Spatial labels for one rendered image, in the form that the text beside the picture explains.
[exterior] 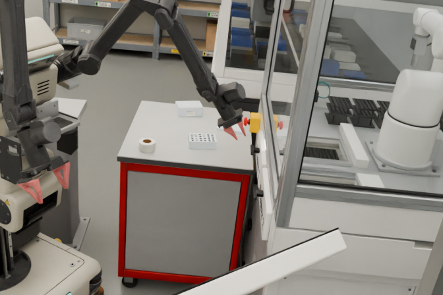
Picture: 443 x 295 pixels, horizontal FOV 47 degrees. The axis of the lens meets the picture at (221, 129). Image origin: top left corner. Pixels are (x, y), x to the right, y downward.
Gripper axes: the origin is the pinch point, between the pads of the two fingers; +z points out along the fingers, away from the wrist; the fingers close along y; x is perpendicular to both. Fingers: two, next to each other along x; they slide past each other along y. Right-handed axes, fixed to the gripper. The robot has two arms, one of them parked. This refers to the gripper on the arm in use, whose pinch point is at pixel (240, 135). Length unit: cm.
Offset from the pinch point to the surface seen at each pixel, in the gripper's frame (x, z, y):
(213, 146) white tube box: 27.7, 10.9, -18.7
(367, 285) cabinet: -51, 43, 22
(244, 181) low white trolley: 14.4, 26.3, -11.3
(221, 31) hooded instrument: 83, -22, 2
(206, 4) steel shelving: 414, 11, -43
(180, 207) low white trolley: 15, 26, -43
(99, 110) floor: 223, 20, -140
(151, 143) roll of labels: 20.2, -6.0, -39.8
